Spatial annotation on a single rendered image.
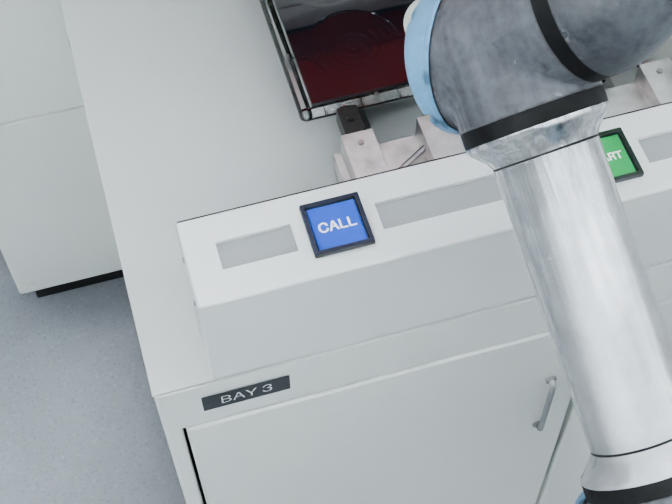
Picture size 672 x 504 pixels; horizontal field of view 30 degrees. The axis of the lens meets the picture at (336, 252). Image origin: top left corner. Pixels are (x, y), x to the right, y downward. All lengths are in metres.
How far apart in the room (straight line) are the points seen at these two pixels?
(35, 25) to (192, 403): 0.64
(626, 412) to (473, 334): 0.36
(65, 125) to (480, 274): 0.83
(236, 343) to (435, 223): 0.22
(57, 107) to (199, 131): 0.47
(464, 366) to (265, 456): 0.24
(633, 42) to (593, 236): 0.15
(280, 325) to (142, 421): 0.99
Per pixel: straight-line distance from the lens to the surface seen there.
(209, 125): 1.39
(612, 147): 1.21
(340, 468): 1.51
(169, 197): 1.34
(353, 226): 1.13
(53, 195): 1.97
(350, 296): 1.15
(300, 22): 1.37
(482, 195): 1.17
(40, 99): 1.80
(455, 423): 1.49
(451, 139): 1.26
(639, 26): 0.91
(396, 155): 1.28
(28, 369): 2.21
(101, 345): 2.20
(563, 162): 0.95
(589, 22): 0.90
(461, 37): 0.95
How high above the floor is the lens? 1.91
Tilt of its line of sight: 58 degrees down
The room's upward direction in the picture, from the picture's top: 1 degrees counter-clockwise
